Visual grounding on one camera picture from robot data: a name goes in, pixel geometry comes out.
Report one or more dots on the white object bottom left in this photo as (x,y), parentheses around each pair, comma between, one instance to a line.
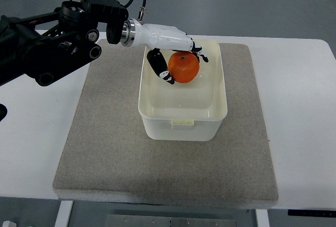
(9,224)

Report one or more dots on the white table leg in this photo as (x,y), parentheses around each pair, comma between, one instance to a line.
(64,212)
(262,218)

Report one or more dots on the white plastic box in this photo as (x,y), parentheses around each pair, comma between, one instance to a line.
(185,112)

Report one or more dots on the white table leg right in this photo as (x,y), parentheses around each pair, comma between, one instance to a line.
(262,218)

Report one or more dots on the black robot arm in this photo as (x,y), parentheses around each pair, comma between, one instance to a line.
(50,46)

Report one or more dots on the orange fruit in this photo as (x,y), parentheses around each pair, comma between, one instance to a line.
(183,66)

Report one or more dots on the grey metal plate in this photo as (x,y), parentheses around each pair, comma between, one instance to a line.
(141,220)

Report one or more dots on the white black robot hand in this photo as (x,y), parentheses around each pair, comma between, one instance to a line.
(158,37)

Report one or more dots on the black control panel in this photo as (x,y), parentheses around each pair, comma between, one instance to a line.
(312,213)

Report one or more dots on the white table leg left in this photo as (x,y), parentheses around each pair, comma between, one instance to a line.
(64,212)

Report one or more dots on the grey felt mat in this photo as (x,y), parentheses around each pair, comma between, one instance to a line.
(109,157)

